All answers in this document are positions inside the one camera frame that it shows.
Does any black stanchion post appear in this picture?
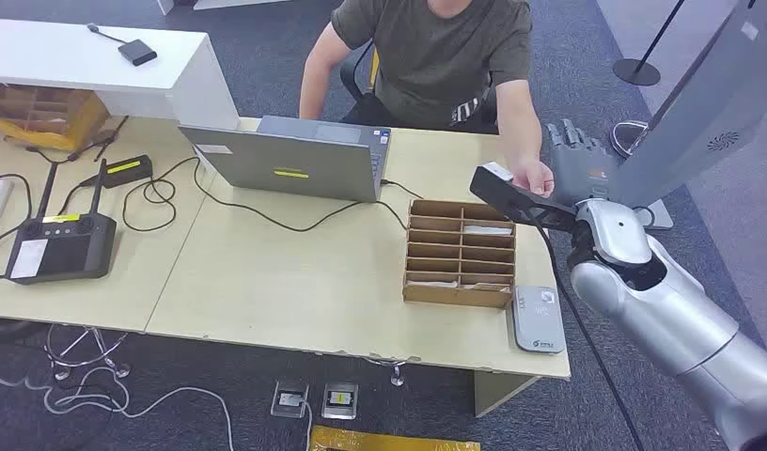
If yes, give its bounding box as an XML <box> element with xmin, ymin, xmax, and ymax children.
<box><xmin>612</xmin><ymin>0</ymin><xmax>687</xmax><ymax>87</ymax></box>

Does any cardboard organizer with yellow tape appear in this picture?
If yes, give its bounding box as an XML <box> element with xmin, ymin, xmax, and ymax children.
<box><xmin>0</xmin><ymin>82</ymin><xmax>111</xmax><ymax>154</ymax></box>

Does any brown cardboard card organizer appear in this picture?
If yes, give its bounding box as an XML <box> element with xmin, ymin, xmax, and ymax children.
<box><xmin>401</xmin><ymin>198</ymin><xmax>517</xmax><ymax>311</ymax></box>

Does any chrome stool base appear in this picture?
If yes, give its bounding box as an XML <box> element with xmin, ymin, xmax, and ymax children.
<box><xmin>43</xmin><ymin>323</ymin><xmax>133</xmax><ymax>382</ymax></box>

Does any black laptop power cable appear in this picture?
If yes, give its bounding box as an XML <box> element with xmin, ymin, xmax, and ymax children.
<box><xmin>120</xmin><ymin>156</ymin><xmax>422</xmax><ymax>235</ymax></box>

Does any black remote controller with antennas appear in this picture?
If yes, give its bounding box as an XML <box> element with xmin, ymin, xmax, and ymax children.
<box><xmin>3</xmin><ymin>158</ymin><xmax>118</xmax><ymax>287</ymax></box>

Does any metal floor socket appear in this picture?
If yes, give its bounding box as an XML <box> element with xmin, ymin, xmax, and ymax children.
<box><xmin>270</xmin><ymin>381</ymin><xmax>310</xmax><ymax>419</ymax></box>
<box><xmin>321</xmin><ymin>381</ymin><xmax>360</xmax><ymax>421</ymax></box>

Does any white counter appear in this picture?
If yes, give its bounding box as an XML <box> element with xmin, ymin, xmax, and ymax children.
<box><xmin>0</xmin><ymin>17</ymin><xmax>241</xmax><ymax>132</ymax></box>

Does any grey card reader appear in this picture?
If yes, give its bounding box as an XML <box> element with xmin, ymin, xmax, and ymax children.
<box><xmin>511</xmin><ymin>285</ymin><xmax>568</xmax><ymax>356</ymax></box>

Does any chrome table foot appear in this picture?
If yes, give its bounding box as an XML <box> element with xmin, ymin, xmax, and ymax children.
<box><xmin>365</xmin><ymin>357</ymin><xmax>410</xmax><ymax>388</ymax></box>

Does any black power adapter yellow label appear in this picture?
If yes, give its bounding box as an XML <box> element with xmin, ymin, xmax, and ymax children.
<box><xmin>100</xmin><ymin>154</ymin><xmax>154</xmax><ymax>190</ymax></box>

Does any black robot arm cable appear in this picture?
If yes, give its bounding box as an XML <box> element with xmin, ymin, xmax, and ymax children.
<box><xmin>523</xmin><ymin>208</ymin><xmax>647</xmax><ymax>451</ymax></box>

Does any person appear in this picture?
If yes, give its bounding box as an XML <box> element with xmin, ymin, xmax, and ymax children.
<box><xmin>298</xmin><ymin>0</ymin><xmax>556</xmax><ymax>199</ymax></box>

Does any black hub with cable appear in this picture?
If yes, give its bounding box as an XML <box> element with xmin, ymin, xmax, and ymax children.
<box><xmin>86</xmin><ymin>23</ymin><xmax>159</xmax><ymax>68</ymax></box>

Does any black office chair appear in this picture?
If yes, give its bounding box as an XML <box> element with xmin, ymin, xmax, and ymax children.
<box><xmin>338</xmin><ymin>39</ymin><xmax>382</xmax><ymax>104</ymax></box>

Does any grey laptop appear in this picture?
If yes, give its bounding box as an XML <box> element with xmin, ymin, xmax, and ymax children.
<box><xmin>178</xmin><ymin>115</ymin><xmax>392</xmax><ymax>204</ymax></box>

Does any black adapter lead cable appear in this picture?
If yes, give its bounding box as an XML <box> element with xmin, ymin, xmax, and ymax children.
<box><xmin>58</xmin><ymin>177</ymin><xmax>104</xmax><ymax>216</ymax></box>

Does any white socket cable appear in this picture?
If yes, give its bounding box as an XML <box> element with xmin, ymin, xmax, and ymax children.
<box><xmin>296</xmin><ymin>397</ymin><xmax>314</xmax><ymax>451</ymax></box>

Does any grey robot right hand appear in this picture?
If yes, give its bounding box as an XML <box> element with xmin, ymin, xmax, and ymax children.
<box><xmin>545</xmin><ymin>117</ymin><xmax>620</xmax><ymax>208</ymax></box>

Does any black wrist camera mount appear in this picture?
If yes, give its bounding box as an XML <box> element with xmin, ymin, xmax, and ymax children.
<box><xmin>469</xmin><ymin>162</ymin><xmax>578</xmax><ymax>235</ymax></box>

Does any chrome stanchion base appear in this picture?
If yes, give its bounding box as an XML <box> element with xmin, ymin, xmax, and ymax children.
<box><xmin>609</xmin><ymin>119</ymin><xmax>651</xmax><ymax>159</ymax></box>

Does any yellow taped floor patch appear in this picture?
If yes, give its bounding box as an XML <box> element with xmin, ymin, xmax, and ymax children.
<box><xmin>308</xmin><ymin>425</ymin><xmax>482</xmax><ymax>451</ymax></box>

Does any grey kiosk stand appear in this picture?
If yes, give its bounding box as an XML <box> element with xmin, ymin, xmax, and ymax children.
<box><xmin>610</xmin><ymin>0</ymin><xmax>767</xmax><ymax>231</ymax></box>

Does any person's left hand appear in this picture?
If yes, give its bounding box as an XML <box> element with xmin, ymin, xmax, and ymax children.
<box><xmin>510</xmin><ymin>158</ymin><xmax>556</xmax><ymax>199</ymax></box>

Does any thin black cable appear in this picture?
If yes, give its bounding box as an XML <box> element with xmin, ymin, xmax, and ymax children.
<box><xmin>0</xmin><ymin>174</ymin><xmax>35</xmax><ymax>280</ymax></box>

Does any black cable with plugs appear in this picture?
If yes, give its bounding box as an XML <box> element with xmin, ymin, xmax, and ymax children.
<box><xmin>3</xmin><ymin>115</ymin><xmax>131</xmax><ymax>166</ymax></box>

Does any beige table leg panel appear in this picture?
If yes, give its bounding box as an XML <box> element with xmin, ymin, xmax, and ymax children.
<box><xmin>473</xmin><ymin>371</ymin><xmax>540</xmax><ymax>418</ymax></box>

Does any white floor cable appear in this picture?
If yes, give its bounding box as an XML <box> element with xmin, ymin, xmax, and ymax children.
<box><xmin>0</xmin><ymin>348</ymin><xmax>235</xmax><ymax>451</ymax></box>

